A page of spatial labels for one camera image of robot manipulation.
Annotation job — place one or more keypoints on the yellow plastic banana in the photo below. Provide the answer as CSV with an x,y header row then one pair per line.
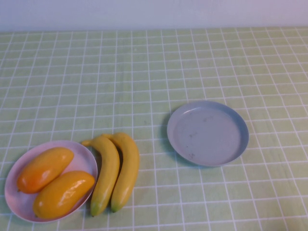
x,y
107,173
127,168

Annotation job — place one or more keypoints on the yellow plastic mango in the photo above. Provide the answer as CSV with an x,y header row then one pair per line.
x,y
63,195

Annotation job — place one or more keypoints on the orange-tinted plastic mango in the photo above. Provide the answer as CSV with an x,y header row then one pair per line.
x,y
44,169

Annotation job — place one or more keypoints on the blue round plate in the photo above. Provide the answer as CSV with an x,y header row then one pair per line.
x,y
207,134

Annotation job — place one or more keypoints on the pink round plate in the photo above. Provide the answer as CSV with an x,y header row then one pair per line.
x,y
81,157

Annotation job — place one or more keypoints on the green checked tablecloth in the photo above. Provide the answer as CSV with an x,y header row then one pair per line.
x,y
72,72

